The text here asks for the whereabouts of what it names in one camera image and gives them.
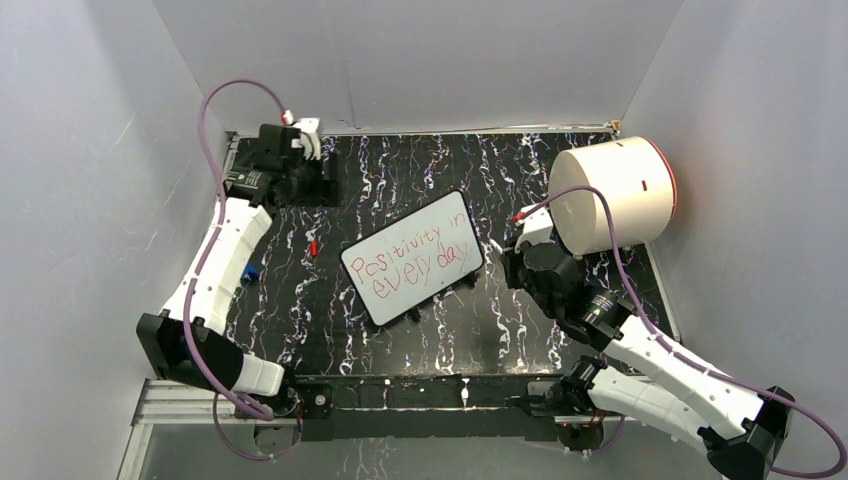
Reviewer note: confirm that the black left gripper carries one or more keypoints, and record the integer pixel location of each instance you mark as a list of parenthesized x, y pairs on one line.
[(327, 193)]

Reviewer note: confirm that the small white whiteboard black frame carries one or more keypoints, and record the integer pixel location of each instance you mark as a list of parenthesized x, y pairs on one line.
[(414, 258)]

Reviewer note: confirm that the white marker pen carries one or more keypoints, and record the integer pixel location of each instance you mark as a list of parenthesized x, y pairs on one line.
[(496, 247)]

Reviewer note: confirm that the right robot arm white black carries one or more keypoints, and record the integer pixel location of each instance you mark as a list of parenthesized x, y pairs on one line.
[(642, 374)]

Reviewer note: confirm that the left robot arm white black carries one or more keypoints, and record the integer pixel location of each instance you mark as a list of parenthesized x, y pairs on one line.
[(284, 168)]

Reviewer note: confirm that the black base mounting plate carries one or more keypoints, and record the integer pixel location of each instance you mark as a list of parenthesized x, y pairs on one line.
[(445, 406)]

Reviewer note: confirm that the white cylindrical drum red rim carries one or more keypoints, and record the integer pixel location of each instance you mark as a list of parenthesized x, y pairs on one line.
[(634, 177)]

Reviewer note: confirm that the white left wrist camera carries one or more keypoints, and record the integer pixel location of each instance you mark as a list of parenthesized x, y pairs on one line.
[(306, 136)]

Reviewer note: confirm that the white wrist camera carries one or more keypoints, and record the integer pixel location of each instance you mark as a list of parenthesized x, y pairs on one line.
[(306, 136), (536, 226)]

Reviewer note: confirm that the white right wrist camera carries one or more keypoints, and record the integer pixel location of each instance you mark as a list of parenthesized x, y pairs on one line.
[(536, 226)]

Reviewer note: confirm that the aluminium front frame rail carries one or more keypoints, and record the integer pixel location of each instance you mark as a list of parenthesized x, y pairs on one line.
[(182, 432)]

